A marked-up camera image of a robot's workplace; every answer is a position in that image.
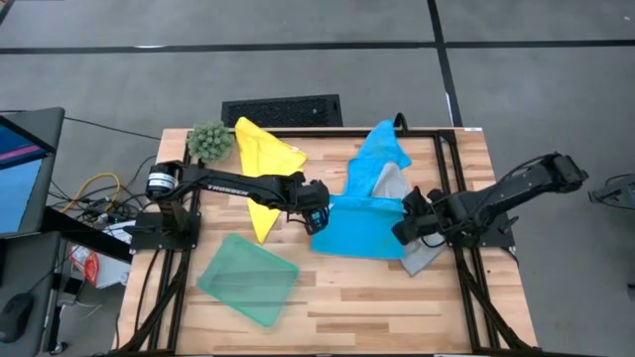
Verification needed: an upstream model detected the black desk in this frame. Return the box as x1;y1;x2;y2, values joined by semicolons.
0;205;133;357

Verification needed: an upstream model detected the grey microfiber towel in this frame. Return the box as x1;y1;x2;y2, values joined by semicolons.
370;162;446;278

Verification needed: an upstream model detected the white paper sheet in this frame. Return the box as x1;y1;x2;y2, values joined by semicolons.
105;220;136;245

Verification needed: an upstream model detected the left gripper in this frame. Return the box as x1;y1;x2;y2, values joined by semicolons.
296;178;332;237

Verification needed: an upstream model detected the spiky green artificial plant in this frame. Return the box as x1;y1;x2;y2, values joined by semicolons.
186;120;236;166

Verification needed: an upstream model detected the black computer mouse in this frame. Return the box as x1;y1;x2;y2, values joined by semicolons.
0;292;36;344

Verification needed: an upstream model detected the computer monitor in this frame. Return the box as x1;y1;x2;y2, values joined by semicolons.
0;107;66;240

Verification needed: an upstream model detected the red and white bag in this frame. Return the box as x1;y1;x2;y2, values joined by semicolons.
68;244;131;290

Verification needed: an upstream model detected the yellow floor cable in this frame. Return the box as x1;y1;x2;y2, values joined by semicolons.
61;172;122;214

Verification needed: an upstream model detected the translucent green plastic bin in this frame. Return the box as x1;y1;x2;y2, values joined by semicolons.
196;232;302;328

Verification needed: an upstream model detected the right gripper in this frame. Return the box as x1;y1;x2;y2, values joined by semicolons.
391;185;450;247

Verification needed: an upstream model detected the yellow microfiber towel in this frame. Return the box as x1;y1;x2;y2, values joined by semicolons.
234;116;309;246

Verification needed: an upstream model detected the thin black floor cable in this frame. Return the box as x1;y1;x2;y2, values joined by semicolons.
63;115;163;142

